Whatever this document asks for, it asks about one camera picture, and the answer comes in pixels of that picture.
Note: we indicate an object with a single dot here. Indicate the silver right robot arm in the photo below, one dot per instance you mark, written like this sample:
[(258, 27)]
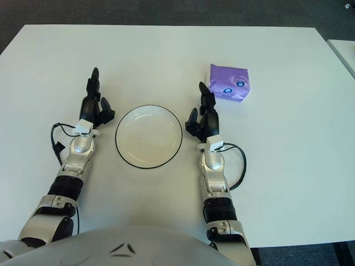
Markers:
[(212, 163)]

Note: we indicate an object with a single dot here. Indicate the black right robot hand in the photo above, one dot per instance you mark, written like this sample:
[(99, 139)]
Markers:
[(210, 122)]

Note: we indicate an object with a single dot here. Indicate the white side table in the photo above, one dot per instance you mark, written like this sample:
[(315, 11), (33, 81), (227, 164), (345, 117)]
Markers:
[(346, 50)]

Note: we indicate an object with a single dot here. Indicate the small white floor object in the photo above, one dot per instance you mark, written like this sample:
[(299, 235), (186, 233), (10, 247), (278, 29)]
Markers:
[(347, 5)]

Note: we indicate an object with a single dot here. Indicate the white plate with black rim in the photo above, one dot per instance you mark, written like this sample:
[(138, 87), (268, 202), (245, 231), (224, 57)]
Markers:
[(149, 135)]

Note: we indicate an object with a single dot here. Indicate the grey robot torso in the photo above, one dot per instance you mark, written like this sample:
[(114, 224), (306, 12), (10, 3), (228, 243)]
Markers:
[(124, 249)]

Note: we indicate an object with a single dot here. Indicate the purple tissue paper pack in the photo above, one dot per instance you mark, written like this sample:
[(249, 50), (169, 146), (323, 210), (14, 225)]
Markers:
[(227, 80)]

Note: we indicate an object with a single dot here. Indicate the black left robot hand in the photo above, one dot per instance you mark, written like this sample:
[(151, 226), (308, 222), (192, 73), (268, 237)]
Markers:
[(88, 106)]

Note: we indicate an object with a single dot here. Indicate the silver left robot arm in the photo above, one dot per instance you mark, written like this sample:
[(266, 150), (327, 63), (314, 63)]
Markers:
[(80, 147)]

